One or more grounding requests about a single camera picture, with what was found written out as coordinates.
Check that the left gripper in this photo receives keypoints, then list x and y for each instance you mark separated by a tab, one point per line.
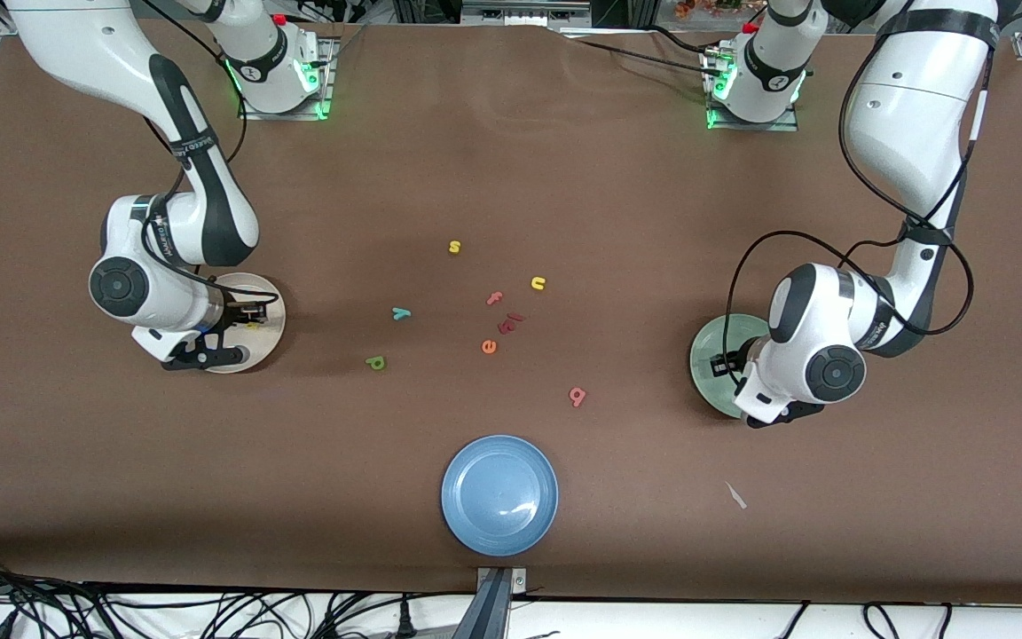
735	361

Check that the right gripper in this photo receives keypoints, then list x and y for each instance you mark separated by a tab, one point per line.
234	314

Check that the pink foam letter q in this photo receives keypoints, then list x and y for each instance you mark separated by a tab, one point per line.
577	396

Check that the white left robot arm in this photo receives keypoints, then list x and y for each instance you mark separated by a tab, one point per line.
910	115

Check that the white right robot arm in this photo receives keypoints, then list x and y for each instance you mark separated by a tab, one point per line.
76	35

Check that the green plate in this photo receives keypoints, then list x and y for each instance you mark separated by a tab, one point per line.
706	382

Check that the beige brown plate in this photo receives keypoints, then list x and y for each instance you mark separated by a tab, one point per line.
269	342

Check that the white paper scrap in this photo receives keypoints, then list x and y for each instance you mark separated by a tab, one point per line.
735	495

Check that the blue plate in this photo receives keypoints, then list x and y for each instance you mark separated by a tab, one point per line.
499	495

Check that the brown paper table cover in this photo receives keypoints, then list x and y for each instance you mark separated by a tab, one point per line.
511	177

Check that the orange artificial flowers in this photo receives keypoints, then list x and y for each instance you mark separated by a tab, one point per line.
706	7

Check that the grey power strip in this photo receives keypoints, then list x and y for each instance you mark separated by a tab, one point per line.
524	11

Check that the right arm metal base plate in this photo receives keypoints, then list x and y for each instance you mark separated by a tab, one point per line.
327	84

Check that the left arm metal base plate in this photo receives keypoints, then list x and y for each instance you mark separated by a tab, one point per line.
786	126

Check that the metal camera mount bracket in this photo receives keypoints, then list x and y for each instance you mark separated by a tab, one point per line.
500	586

